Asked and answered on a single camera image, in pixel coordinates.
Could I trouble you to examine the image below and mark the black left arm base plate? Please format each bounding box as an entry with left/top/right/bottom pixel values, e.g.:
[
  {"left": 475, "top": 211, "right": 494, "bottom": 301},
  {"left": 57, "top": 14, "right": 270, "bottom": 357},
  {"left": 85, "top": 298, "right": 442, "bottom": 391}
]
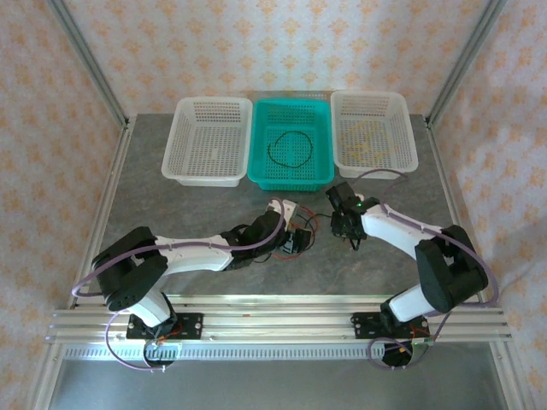
[{"left": 126, "top": 313, "right": 204, "bottom": 341}]

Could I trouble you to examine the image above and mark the white perforated plastic basket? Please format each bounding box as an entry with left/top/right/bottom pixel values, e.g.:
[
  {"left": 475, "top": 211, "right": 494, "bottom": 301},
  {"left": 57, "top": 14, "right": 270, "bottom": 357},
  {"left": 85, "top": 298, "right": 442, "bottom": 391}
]
[
  {"left": 161, "top": 97, "right": 253, "bottom": 188},
  {"left": 330, "top": 89, "right": 420, "bottom": 179}
]

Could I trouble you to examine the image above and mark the teal perforated plastic basket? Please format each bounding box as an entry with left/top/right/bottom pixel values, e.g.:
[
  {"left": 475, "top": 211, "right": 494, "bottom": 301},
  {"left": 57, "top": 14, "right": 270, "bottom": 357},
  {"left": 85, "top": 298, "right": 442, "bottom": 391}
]
[{"left": 246, "top": 98, "right": 336, "bottom": 192}]

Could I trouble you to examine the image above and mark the thin yellow cable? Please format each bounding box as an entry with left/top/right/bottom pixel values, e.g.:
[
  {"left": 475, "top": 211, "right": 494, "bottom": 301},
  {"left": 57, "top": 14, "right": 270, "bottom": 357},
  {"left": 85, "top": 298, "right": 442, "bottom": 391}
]
[
  {"left": 339, "top": 121, "right": 392, "bottom": 162},
  {"left": 345, "top": 121, "right": 399, "bottom": 161}
]

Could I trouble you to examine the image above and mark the thin black cable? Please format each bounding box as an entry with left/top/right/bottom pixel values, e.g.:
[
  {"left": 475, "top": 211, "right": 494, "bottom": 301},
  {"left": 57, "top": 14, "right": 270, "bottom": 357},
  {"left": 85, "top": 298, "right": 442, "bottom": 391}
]
[
  {"left": 298, "top": 214, "right": 339, "bottom": 249},
  {"left": 267, "top": 130, "right": 315, "bottom": 169}
]

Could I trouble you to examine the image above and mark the aluminium mounting rail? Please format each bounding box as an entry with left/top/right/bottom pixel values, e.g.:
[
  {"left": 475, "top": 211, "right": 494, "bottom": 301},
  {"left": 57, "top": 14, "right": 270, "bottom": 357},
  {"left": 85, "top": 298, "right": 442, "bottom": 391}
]
[{"left": 44, "top": 294, "right": 512, "bottom": 343}]

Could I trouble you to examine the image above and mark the aluminium table side rail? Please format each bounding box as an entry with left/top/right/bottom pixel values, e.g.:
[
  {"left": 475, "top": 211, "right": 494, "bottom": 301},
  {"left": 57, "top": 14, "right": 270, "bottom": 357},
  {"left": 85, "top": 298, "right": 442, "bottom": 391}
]
[
  {"left": 68, "top": 117, "right": 138, "bottom": 308},
  {"left": 425, "top": 114, "right": 488, "bottom": 308}
]

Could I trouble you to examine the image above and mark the aluminium frame post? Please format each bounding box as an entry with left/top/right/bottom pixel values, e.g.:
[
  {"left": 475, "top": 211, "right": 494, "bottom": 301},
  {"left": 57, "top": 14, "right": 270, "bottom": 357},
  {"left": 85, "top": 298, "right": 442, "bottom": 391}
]
[
  {"left": 45, "top": 0, "right": 132, "bottom": 129},
  {"left": 425, "top": 0, "right": 508, "bottom": 129}
]

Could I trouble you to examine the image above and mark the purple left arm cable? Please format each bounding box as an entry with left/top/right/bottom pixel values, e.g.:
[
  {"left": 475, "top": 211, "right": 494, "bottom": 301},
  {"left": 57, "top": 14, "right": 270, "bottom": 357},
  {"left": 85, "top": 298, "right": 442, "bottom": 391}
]
[{"left": 73, "top": 196, "right": 288, "bottom": 373}]

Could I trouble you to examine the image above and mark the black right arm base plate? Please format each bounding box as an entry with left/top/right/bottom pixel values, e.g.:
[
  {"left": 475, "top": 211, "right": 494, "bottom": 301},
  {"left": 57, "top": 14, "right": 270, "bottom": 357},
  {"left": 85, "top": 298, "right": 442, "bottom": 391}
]
[{"left": 350, "top": 311, "right": 428, "bottom": 341}]

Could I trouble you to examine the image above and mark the grey sheet metal panel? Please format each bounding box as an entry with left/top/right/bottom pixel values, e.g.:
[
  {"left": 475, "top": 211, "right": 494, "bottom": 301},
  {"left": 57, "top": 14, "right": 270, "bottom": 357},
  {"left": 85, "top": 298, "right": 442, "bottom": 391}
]
[{"left": 46, "top": 354, "right": 514, "bottom": 410}]

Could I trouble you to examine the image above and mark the white slotted cable duct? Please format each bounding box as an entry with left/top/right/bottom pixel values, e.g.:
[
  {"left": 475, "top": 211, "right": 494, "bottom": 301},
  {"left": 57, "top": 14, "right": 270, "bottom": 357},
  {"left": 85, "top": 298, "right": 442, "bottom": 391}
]
[{"left": 62, "top": 343, "right": 422, "bottom": 363}]

